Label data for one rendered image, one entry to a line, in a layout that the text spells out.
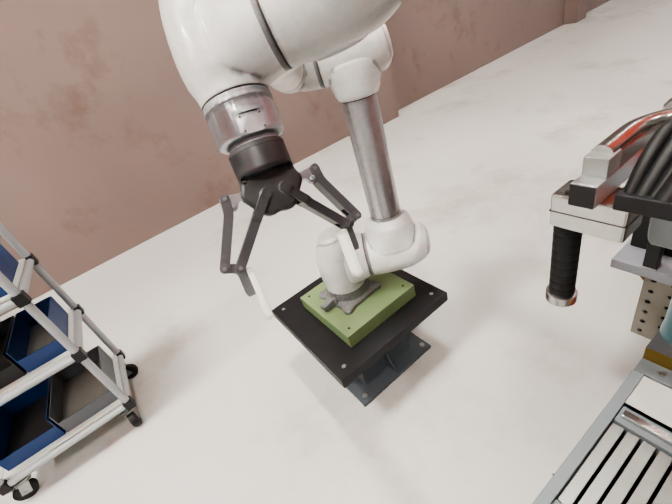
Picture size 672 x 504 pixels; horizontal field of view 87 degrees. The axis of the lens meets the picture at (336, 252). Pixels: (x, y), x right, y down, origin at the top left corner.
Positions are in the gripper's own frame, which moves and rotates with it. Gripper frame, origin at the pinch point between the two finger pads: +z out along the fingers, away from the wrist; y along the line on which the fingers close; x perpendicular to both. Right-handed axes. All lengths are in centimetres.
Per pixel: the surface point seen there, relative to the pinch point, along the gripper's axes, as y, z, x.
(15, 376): -90, 5, 110
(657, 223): 48, 10, -13
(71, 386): -90, 22, 142
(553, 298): 34.7, 17.1, -4.1
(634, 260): 91, 35, 20
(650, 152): 34.1, -2.4, -22.2
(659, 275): 90, 38, 15
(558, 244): 34.3, 7.7, -8.3
